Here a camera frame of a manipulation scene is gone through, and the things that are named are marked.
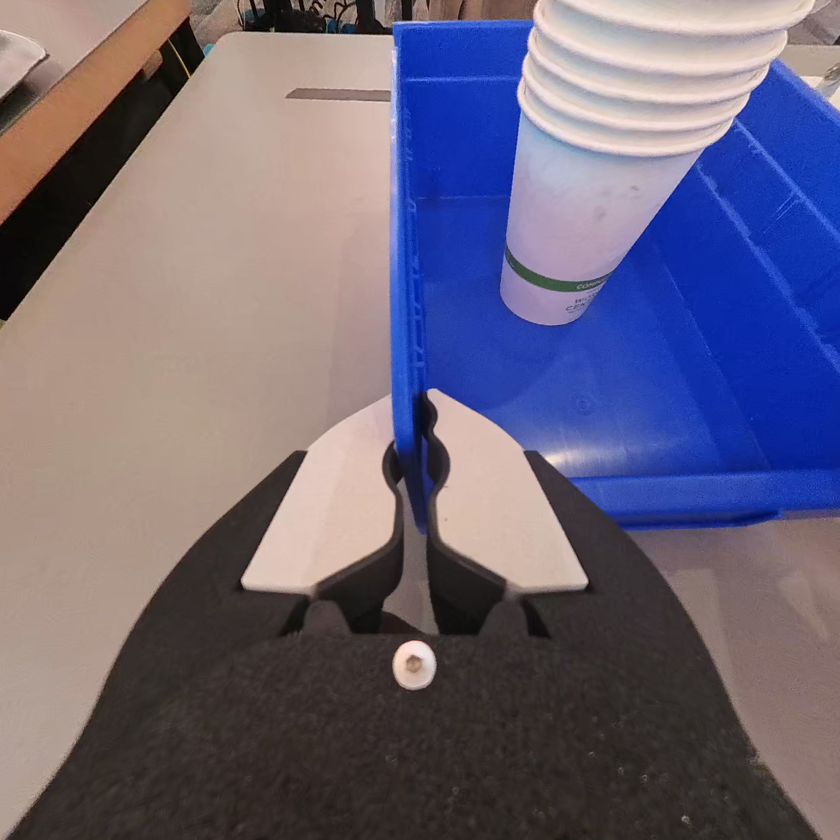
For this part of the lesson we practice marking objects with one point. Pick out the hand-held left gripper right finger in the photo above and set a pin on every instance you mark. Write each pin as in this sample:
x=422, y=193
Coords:
x=505, y=518

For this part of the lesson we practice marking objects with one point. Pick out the set of white paper cups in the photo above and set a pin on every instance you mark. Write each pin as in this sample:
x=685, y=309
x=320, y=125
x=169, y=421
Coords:
x=577, y=216

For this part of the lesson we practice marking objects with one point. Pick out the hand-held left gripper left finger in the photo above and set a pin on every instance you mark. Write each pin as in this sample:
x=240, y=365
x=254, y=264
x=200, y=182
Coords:
x=321, y=518

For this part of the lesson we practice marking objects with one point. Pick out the tan cardboard box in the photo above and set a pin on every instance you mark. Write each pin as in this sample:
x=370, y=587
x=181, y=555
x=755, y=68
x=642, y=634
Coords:
x=492, y=8

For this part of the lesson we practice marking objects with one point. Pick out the grey laptop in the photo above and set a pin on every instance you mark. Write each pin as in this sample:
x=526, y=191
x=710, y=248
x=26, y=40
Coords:
x=19, y=62

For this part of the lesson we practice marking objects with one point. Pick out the blue plastic bin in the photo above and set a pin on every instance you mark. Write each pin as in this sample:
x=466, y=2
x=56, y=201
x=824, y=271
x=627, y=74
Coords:
x=656, y=407

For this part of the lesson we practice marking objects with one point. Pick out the grey table with wooden edge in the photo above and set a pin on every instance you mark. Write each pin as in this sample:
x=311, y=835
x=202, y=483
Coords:
x=85, y=52

